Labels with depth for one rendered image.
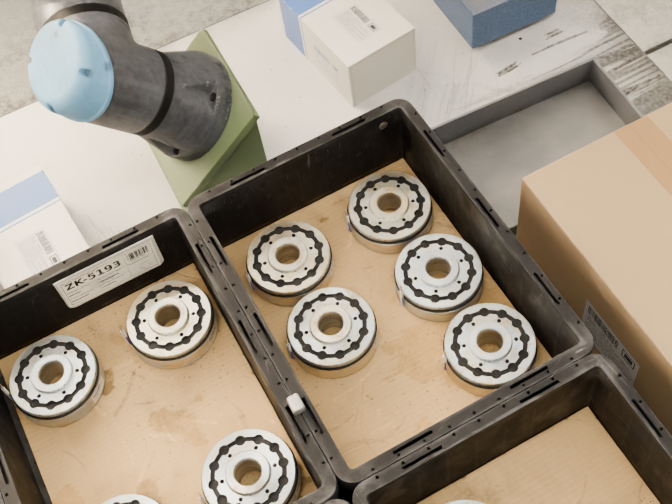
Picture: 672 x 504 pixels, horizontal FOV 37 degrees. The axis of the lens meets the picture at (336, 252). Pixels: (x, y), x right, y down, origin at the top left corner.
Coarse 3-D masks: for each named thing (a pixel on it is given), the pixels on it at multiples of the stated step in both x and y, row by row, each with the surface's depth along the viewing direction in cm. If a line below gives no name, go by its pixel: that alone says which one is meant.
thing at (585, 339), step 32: (352, 128) 121; (416, 128) 120; (288, 160) 120; (448, 160) 117; (224, 192) 118; (480, 192) 114; (224, 256) 113; (544, 288) 107; (256, 320) 110; (576, 320) 105; (576, 352) 103; (288, 384) 104; (512, 384) 102; (448, 416) 101; (320, 448) 101; (416, 448) 99; (352, 480) 98
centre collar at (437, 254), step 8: (424, 256) 118; (432, 256) 118; (440, 256) 118; (448, 256) 118; (424, 264) 118; (456, 264) 117; (424, 272) 117; (456, 272) 117; (424, 280) 116; (432, 280) 116; (440, 280) 116; (448, 280) 116
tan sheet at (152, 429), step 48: (144, 288) 124; (48, 336) 122; (96, 336) 121; (144, 384) 117; (192, 384) 117; (240, 384) 116; (48, 432) 115; (96, 432) 115; (144, 432) 114; (192, 432) 114; (48, 480) 112; (96, 480) 112; (144, 480) 111; (192, 480) 111
